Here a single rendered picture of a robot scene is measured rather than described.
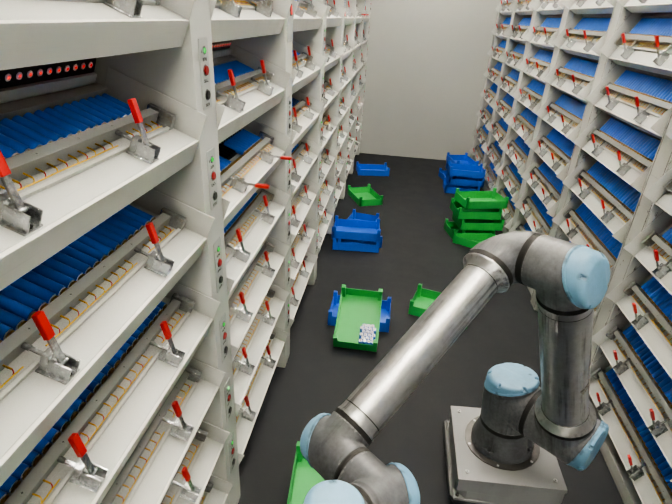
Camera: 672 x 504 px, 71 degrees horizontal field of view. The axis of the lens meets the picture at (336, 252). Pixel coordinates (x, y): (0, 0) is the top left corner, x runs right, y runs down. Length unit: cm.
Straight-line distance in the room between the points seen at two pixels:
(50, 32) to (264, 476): 143
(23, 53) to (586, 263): 92
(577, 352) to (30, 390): 101
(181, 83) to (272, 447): 128
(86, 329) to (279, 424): 122
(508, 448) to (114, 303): 123
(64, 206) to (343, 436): 59
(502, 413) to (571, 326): 51
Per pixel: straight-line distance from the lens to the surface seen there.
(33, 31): 59
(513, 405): 152
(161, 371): 96
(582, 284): 100
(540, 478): 165
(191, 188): 97
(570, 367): 122
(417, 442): 185
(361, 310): 230
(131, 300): 80
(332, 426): 91
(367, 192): 407
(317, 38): 226
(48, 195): 65
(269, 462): 176
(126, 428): 88
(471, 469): 162
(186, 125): 93
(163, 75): 93
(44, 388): 68
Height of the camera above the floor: 137
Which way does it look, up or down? 27 degrees down
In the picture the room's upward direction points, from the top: 3 degrees clockwise
